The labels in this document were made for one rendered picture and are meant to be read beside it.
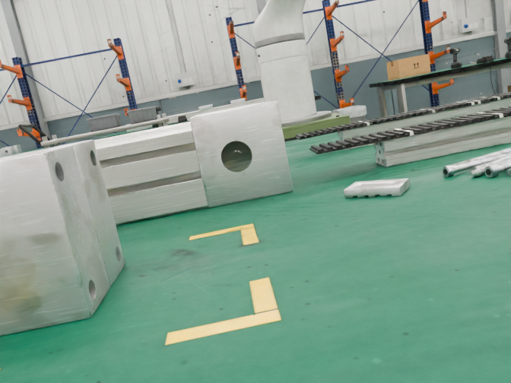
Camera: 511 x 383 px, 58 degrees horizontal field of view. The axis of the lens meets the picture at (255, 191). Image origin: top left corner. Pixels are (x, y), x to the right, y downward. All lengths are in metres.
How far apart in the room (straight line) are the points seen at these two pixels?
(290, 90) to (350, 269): 0.85
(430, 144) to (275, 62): 0.60
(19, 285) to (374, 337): 0.19
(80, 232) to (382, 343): 0.18
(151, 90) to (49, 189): 8.00
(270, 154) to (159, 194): 0.12
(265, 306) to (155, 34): 8.13
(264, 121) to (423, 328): 0.32
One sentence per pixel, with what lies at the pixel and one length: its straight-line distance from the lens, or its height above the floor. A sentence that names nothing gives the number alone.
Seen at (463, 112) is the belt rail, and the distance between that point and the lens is 0.78.
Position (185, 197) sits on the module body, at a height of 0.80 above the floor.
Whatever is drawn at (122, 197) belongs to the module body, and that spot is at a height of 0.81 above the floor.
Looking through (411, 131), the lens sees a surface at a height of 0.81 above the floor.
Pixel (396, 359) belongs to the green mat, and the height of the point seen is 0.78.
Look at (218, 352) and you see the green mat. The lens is 0.21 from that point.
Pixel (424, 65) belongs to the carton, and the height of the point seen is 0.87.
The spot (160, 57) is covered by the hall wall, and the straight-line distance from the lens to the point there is 8.27.
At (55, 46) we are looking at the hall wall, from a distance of 8.69.
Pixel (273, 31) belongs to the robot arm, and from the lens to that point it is 1.10.
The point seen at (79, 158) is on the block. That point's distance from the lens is 0.31.
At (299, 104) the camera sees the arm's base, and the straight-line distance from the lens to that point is 1.10.
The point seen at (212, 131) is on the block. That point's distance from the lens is 0.47.
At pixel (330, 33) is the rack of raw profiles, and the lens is 8.07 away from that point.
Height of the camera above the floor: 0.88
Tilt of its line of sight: 11 degrees down
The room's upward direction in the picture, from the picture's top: 11 degrees counter-clockwise
